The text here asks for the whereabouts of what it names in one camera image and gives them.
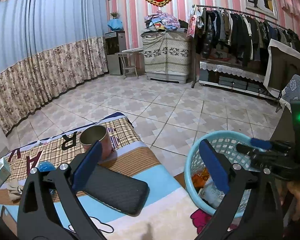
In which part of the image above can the grey water dispenser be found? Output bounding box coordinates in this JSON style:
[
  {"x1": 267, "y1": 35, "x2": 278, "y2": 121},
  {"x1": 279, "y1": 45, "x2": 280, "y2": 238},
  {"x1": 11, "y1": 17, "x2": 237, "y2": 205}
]
[{"x1": 104, "y1": 31, "x2": 126, "y2": 75}]

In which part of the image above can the pile of folded clothes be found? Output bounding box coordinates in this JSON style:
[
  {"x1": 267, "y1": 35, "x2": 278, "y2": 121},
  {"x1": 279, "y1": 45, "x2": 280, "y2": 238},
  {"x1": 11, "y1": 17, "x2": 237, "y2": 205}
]
[{"x1": 144, "y1": 10, "x2": 188, "y2": 33}]

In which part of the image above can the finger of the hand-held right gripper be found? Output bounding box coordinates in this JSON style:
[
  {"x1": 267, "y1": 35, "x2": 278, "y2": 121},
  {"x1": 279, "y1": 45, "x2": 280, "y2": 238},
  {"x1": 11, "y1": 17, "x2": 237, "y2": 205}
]
[
  {"x1": 250, "y1": 138, "x2": 278, "y2": 151},
  {"x1": 236, "y1": 142, "x2": 265, "y2": 158}
]

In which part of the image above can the low cabinet with lace cloth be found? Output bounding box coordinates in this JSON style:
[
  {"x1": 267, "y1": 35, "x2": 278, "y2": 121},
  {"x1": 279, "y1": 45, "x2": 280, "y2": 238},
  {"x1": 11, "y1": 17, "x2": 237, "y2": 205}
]
[{"x1": 199, "y1": 60, "x2": 283, "y2": 100}]

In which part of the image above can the cloth covered cabinet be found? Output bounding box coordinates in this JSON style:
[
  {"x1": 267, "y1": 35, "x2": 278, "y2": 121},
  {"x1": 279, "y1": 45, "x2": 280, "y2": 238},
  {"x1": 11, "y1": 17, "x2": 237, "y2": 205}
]
[{"x1": 141, "y1": 31, "x2": 192, "y2": 84}]

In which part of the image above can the light blue plastic basket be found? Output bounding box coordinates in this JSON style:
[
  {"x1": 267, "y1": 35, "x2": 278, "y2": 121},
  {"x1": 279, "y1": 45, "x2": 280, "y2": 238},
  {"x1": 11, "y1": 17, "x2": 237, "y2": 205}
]
[{"x1": 184, "y1": 131, "x2": 275, "y2": 218}]

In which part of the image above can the blue covered water bottle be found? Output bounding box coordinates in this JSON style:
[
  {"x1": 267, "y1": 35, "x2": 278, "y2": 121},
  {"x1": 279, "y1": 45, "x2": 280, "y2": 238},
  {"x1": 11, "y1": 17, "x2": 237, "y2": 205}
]
[{"x1": 107, "y1": 18, "x2": 124, "y2": 32}]

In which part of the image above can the cartoon plush blanket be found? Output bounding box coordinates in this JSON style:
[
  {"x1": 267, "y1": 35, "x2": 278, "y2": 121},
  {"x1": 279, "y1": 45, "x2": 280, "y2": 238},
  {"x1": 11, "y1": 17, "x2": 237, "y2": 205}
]
[{"x1": 0, "y1": 165, "x2": 240, "y2": 240}]

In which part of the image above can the grey patterned chair cover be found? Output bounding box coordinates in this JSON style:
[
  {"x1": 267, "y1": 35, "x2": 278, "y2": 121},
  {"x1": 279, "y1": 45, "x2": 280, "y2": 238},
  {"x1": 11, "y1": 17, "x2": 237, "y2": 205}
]
[{"x1": 280, "y1": 74, "x2": 300, "y2": 113}]

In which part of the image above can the orange peel piece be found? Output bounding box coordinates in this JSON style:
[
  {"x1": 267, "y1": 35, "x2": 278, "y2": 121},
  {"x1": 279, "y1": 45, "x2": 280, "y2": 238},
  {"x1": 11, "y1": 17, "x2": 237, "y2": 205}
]
[{"x1": 192, "y1": 169, "x2": 210, "y2": 188}]

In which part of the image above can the pink mug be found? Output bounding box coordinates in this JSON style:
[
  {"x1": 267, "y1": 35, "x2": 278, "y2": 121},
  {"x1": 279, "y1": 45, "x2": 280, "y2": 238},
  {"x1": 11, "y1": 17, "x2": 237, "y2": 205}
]
[{"x1": 79, "y1": 125, "x2": 115, "y2": 162}]

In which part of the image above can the metal clothes rack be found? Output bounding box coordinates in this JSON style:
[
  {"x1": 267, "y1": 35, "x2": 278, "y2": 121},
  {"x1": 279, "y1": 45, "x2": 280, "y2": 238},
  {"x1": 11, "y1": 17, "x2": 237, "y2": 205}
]
[{"x1": 191, "y1": 4, "x2": 290, "y2": 88}]

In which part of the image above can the blue and floral curtain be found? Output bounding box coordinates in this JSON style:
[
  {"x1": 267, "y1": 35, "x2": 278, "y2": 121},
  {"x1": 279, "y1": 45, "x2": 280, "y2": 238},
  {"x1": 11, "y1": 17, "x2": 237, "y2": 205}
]
[{"x1": 0, "y1": 0, "x2": 109, "y2": 135}]

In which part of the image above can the plaid blanket with letters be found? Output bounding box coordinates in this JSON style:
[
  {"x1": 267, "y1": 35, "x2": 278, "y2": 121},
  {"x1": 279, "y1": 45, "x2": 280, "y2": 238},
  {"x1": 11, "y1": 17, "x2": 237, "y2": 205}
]
[{"x1": 0, "y1": 112, "x2": 163, "y2": 205}]

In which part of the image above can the light blue tissue box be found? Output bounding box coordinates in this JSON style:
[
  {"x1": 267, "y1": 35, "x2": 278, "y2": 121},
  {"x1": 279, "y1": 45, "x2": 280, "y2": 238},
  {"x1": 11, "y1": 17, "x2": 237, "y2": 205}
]
[{"x1": 0, "y1": 158, "x2": 11, "y2": 186}]

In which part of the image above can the black rectangular case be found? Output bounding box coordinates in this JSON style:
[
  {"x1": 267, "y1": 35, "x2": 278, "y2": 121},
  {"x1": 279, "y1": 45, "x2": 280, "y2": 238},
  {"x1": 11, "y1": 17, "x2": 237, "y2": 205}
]
[{"x1": 75, "y1": 164, "x2": 150, "y2": 215}]

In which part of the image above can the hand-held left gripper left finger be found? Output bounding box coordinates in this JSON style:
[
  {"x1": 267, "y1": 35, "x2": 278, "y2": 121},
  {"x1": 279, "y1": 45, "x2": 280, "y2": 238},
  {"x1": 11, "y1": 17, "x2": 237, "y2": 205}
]
[{"x1": 17, "y1": 140, "x2": 108, "y2": 240}]

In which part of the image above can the cloth covered television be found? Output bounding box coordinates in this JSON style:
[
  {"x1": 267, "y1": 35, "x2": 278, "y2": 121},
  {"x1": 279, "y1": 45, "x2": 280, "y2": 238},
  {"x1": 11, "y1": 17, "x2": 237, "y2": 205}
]
[{"x1": 263, "y1": 39, "x2": 300, "y2": 98}]

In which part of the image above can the row of hanging clothes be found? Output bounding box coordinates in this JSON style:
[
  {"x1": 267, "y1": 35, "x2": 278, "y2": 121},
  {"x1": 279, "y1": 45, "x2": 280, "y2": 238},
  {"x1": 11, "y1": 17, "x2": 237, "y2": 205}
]
[{"x1": 195, "y1": 6, "x2": 300, "y2": 67}]

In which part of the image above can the pink hanging bag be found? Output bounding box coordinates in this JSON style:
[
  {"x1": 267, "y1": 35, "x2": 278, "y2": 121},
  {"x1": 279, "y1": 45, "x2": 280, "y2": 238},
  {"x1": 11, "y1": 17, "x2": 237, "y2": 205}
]
[{"x1": 187, "y1": 14, "x2": 199, "y2": 38}]

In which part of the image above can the beige cloth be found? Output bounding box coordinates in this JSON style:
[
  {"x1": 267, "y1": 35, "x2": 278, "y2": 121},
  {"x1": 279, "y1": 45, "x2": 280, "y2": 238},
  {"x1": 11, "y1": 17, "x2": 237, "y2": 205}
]
[{"x1": 5, "y1": 180, "x2": 25, "y2": 203}]

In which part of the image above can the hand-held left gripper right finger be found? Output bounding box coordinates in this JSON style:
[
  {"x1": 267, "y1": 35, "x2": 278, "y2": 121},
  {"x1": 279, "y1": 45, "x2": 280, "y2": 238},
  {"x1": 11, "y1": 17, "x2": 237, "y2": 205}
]
[{"x1": 195, "y1": 139, "x2": 284, "y2": 240}]

